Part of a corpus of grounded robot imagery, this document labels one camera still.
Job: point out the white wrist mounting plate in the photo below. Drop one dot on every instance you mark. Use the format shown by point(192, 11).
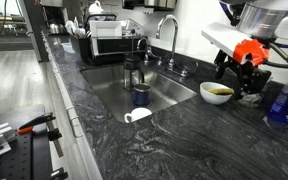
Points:
point(222, 36)

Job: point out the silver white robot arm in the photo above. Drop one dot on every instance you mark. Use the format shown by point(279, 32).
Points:
point(270, 16)

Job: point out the white ceramic cup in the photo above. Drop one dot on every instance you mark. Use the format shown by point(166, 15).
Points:
point(139, 114)

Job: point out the stainless steel sink basin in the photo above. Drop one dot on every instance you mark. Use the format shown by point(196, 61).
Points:
point(117, 86)

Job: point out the orange camera mount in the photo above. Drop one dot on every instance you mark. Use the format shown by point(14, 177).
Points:
point(250, 51)

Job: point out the black dish rack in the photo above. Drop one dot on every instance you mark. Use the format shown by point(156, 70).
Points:
point(117, 45)

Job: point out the glass french press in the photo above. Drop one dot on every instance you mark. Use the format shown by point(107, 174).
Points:
point(132, 70)

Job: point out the chrome gooseneck faucet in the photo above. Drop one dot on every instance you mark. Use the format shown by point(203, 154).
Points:
point(174, 40)

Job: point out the blue metal mug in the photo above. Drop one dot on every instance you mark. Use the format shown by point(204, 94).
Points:
point(140, 96)

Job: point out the chrome sink sprayer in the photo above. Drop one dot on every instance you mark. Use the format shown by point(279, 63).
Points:
point(148, 53)

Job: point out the clear plastic container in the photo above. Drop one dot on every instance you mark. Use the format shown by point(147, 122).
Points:
point(68, 47)

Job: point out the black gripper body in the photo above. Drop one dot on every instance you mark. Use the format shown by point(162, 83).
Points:
point(252, 78)

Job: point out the clear glass jar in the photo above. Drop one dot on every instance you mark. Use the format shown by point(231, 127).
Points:
point(250, 100)

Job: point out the white tray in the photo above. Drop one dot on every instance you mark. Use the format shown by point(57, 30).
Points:
point(105, 30)

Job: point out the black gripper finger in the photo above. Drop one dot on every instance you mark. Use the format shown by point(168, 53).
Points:
point(221, 65)
point(242, 95)

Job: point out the black perforated breadboard table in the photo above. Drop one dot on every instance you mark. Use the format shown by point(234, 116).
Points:
point(17, 160)

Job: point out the white pitcher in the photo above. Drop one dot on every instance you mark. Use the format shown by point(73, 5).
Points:
point(95, 7)

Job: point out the silver kettle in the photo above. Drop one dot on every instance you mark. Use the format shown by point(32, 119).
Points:
point(55, 28)

